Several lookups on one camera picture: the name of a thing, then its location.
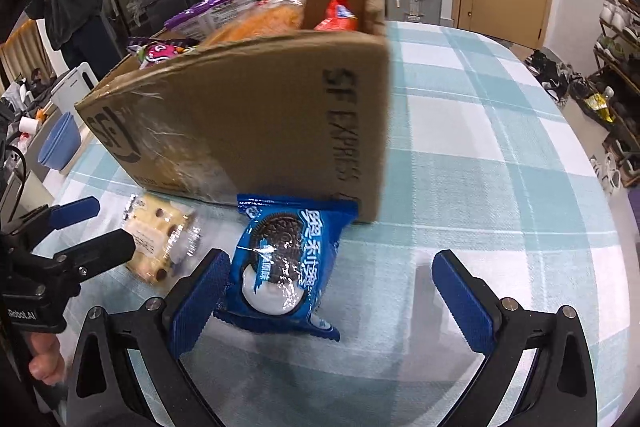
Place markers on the red chips bag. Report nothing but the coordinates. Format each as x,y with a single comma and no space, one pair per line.
335,19

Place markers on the clear bread packet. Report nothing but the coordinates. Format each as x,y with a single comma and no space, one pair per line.
270,17

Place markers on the white paper cup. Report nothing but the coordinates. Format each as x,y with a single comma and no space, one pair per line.
28,127

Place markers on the white kettle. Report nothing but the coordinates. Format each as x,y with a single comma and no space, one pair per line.
75,87

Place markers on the shoe rack with shoes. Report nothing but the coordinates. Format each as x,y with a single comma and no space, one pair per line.
617,17

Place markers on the pile of dark shoes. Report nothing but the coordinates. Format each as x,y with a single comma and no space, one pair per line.
555,77

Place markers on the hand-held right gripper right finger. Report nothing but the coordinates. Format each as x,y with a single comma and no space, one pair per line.
462,302

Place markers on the person's left hand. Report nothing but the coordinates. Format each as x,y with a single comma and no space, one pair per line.
45,357

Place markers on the large purple candy bag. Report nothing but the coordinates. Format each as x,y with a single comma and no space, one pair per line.
210,7

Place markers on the blue plastic basin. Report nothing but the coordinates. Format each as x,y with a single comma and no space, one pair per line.
60,142

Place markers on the blue cookie packet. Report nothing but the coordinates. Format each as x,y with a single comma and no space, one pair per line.
300,247

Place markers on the yellow cookie packet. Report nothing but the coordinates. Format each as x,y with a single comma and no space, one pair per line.
155,232

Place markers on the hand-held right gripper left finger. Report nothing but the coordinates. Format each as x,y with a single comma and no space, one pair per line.
195,307

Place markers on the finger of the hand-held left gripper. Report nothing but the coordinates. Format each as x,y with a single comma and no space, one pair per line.
105,247
75,209

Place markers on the brown cardboard box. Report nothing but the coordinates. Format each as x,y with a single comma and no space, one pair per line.
250,117

